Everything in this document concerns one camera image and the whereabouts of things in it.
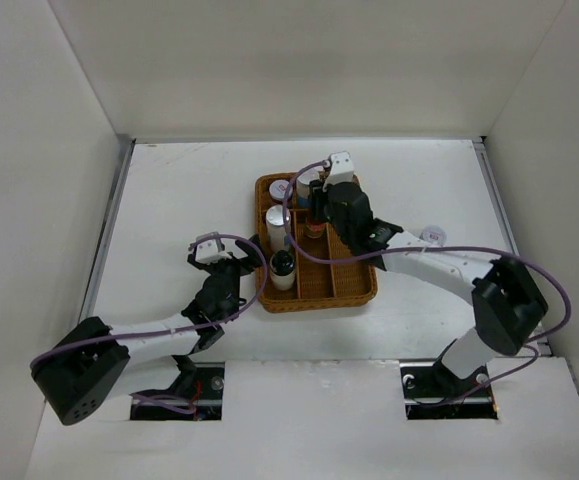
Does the sago jar blue label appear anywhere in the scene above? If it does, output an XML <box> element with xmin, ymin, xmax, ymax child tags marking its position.
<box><xmin>295</xmin><ymin>167</ymin><xmax>320</xmax><ymax>209</ymax></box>

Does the brown sauce bottle red label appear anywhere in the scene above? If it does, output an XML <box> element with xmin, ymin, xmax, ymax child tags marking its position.
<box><xmin>305</xmin><ymin>207</ymin><xmax>327</xmax><ymax>238</ymax></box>

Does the black-top salt grinder bottle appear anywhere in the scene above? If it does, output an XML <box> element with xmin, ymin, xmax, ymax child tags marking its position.
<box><xmin>269</xmin><ymin>250</ymin><xmax>296</xmax><ymax>291</ymax></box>

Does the silver-lid white granule jar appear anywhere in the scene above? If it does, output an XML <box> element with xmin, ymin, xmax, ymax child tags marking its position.
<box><xmin>265</xmin><ymin>205</ymin><xmax>291</xmax><ymax>253</ymax></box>

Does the small spice jar white lid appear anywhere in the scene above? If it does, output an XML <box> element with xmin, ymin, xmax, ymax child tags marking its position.
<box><xmin>268</xmin><ymin>179</ymin><xmax>292</xmax><ymax>203</ymax></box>

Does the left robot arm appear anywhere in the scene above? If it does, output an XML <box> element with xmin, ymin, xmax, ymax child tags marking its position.
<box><xmin>30</xmin><ymin>233</ymin><xmax>266</xmax><ymax>426</ymax></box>

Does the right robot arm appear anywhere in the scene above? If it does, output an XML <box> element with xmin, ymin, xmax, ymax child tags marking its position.
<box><xmin>309</xmin><ymin>180</ymin><xmax>548</xmax><ymax>396</ymax></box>

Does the brown wicker divided basket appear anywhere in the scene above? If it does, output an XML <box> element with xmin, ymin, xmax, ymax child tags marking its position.
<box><xmin>254</xmin><ymin>173</ymin><xmax>378</xmax><ymax>313</ymax></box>

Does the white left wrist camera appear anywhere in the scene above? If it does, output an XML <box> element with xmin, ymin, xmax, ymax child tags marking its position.
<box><xmin>190</xmin><ymin>232</ymin><xmax>230</xmax><ymax>265</ymax></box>

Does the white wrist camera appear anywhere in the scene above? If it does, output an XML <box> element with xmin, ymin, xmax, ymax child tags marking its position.
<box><xmin>190</xmin><ymin>232</ymin><xmax>230</xmax><ymax>265</ymax></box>
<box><xmin>323</xmin><ymin>151</ymin><xmax>355</xmax><ymax>191</ymax></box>

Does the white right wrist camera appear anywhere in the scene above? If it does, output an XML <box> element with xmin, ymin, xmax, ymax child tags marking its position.
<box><xmin>323</xmin><ymin>151</ymin><xmax>355</xmax><ymax>191</ymax></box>

